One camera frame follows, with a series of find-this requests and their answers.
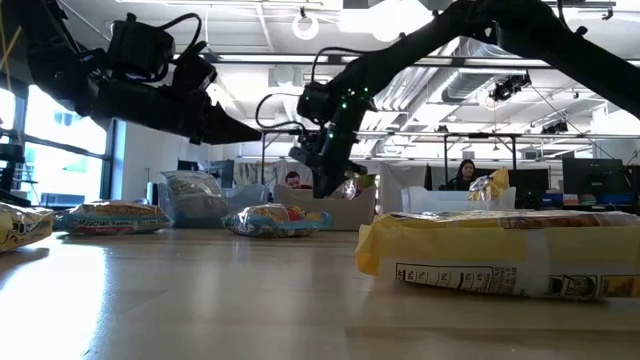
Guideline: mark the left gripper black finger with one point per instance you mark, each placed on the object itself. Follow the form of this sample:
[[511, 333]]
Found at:
[[230, 127], [225, 140]]

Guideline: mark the blue Maruchan noodle pack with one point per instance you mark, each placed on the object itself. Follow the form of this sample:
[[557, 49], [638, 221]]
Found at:
[[195, 192], [275, 220], [115, 220]]

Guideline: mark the yellow Maruchan noodle pack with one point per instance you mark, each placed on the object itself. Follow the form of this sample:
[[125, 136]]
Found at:
[[492, 185], [475, 250], [20, 225]]

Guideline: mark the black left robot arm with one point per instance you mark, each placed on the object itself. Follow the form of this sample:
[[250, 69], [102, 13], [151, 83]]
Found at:
[[50, 60]]

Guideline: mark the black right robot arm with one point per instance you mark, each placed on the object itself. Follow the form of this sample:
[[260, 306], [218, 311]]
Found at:
[[550, 45]]

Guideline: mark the person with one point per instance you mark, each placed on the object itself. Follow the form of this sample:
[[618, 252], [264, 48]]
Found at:
[[293, 179], [465, 172]]

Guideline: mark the black computer monitor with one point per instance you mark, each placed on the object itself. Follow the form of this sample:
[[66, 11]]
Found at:
[[530, 180], [224, 172], [592, 175], [187, 165]]

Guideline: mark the light grey plastic bin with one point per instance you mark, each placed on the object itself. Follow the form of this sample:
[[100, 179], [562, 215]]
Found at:
[[345, 215]]

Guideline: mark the white fabric screen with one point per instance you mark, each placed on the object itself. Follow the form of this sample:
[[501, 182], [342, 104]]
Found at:
[[260, 172]]

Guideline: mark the clear plastic bin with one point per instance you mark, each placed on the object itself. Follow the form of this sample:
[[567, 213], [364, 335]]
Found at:
[[435, 201], [245, 210]]

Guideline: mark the long ceiling light strip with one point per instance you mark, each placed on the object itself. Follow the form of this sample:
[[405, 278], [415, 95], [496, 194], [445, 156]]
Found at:
[[270, 58]]

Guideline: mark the large bright window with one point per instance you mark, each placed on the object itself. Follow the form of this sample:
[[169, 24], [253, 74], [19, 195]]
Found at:
[[65, 165]]

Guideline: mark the dark window-side equipment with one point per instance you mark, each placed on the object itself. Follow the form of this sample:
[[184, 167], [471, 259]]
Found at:
[[7, 165]]

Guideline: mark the black ceiling track lights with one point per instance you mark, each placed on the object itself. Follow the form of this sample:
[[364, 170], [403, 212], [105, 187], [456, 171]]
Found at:
[[510, 87], [555, 127]]

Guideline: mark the blue storage boxes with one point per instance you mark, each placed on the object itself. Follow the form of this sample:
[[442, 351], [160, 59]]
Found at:
[[550, 200]]

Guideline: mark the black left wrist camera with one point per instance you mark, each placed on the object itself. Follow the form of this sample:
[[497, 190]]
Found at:
[[192, 72]]

